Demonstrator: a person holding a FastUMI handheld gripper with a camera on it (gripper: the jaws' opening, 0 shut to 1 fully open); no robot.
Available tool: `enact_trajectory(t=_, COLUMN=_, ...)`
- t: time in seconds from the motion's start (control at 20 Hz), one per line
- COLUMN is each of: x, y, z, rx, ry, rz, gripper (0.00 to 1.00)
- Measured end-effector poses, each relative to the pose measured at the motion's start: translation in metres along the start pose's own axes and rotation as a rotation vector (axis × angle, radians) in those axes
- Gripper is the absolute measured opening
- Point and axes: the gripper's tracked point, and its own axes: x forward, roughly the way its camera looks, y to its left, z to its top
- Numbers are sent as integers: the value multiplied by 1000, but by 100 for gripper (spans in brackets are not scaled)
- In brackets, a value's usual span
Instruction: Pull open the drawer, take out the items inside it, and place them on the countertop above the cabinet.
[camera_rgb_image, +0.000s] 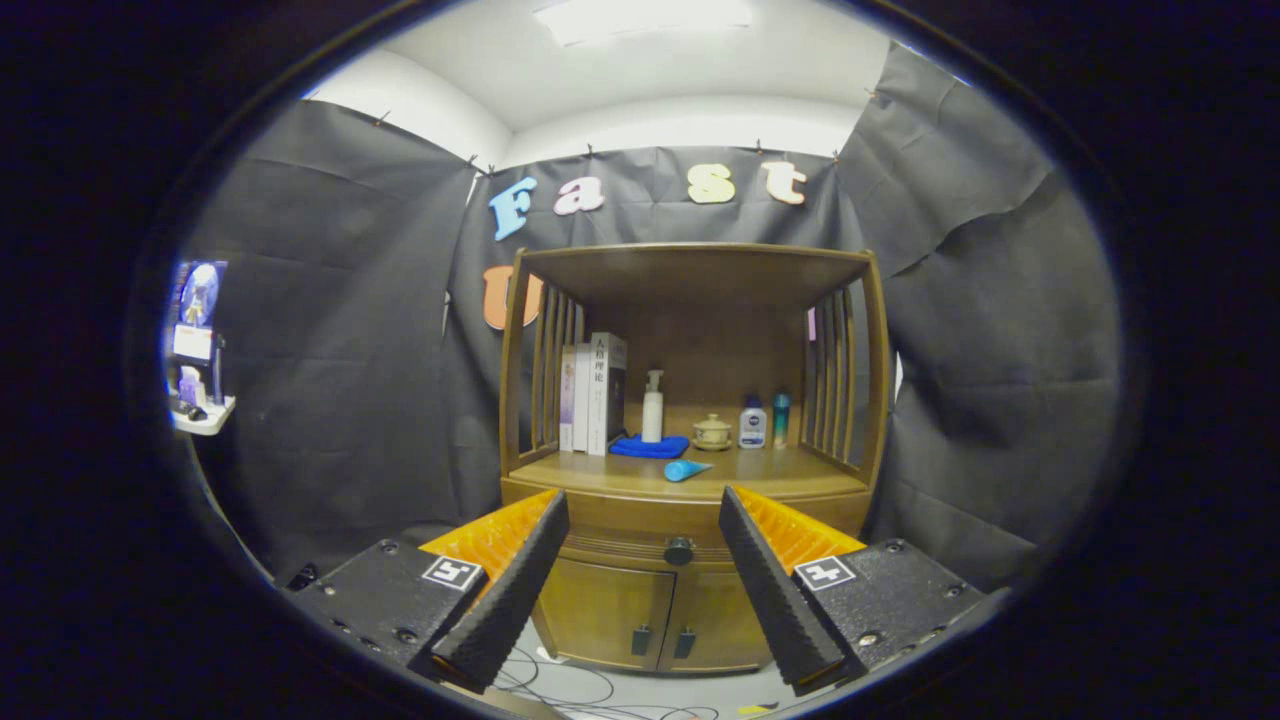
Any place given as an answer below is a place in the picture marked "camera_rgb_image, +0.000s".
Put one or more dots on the black backdrop cloth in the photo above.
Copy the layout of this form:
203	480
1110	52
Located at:
330	350

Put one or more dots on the wooden cabinet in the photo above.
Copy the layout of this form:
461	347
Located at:
700	275

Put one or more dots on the wooden cabinet door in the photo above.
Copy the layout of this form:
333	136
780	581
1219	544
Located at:
600	610
720	620

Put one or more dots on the beige lidded teacup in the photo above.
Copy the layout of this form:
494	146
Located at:
712	433

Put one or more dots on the cluttered white side shelf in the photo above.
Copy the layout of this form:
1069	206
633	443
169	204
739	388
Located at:
195	340

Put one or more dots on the yellow floor tape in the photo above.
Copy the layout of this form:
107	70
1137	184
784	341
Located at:
757	710

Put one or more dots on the wooden drawer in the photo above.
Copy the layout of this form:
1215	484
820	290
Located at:
650	515

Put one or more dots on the pale purple book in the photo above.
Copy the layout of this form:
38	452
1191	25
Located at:
566	400

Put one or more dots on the white book with dark cover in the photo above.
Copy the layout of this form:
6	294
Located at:
598	400

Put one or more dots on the black drawer knob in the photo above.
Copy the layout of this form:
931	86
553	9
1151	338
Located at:
679	552

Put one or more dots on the blue and white cream tube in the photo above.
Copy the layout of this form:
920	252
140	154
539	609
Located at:
683	470

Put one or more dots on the black electronics box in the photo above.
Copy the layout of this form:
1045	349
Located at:
301	578

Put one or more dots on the white lotion bottle blue cap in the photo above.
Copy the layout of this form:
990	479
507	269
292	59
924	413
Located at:
752	428

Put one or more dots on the wooden countertop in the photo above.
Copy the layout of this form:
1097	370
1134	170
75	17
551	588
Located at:
780	470

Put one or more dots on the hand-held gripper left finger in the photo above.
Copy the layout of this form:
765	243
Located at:
510	600

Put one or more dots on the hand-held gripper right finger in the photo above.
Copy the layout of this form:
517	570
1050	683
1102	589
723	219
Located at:
775	595

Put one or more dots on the teal spray can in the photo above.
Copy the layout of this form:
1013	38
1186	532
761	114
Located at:
781	420

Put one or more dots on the blue folded cloth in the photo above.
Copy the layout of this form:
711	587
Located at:
645	448

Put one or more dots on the white pump bottle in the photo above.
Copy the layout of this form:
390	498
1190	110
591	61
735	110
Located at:
652	420

